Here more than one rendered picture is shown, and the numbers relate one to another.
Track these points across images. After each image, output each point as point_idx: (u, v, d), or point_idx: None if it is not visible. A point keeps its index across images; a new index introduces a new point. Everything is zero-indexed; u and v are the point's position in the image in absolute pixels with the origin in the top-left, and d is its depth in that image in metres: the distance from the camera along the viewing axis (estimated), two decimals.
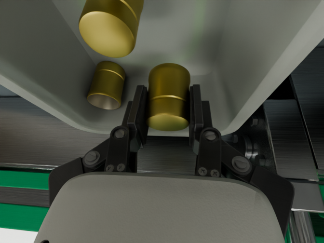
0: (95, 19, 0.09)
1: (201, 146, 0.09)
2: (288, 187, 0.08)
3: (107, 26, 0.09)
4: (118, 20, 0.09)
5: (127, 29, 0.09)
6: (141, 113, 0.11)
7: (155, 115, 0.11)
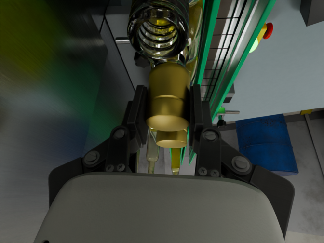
0: None
1: (201, 146, 0.09)
2: (288, 187, 0.08)
3: None
4: None
5: None
6: (141, 113, 0.11)
7: (155, 115, 0.11)
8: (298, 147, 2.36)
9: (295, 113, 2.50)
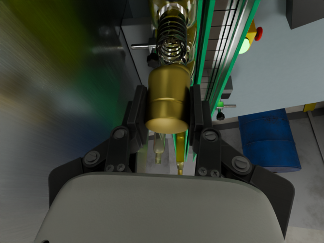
0: (163, 120, 0.11)
1: (201, 146, 0.09)
2: (288, 187, 0.08)
3: (170, 123, 0.11)
4: (182, 121, 0.11)
5: (186, 124, 0.11)
6: (141, 113, 0.11)
7: None
8: (301, 144, 2.39)
9: (298, 110, 2.52)
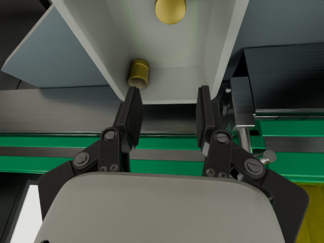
0: None
1: (211, 147, 0.09)
2: (302, 195, 0.08)
3: None
4: None
5: None
6: (131, 114, 0.11)
7: None
8: None
9: None
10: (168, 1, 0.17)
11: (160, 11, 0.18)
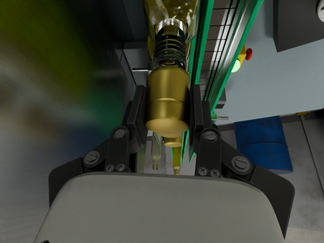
0: None
1: (201, 146, 0.09)
2: (288, 187, 0.08)
3: None
4: None
5: None
6: (141, 113, 0.11)
7: None
8: (294, 147, 2.46)
9: (291, 114, 2.60)
10: (163, 123, 0.11)
11: (153, 128, 0.12)
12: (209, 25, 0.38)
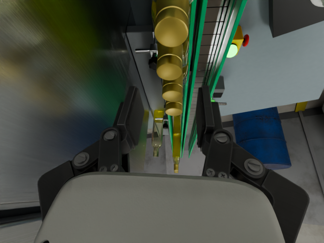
0: (167, 66, 0.20)
1: (211, 147, 0.09)
2: (302, 195, 0.08)
3: (171, 68, 0.20)
4: (177, 66, 0.20)
5: (180, 69, 0.21)
6: (131, 114, 0.11)
7: (167, 91, 0.25)
8: (292, 142, 2.49)
9: (290, 110, 2.63)
10: (168, 25, 0.15)
11: (160, 34, 0.16)
12: (208, 7, 0.40)
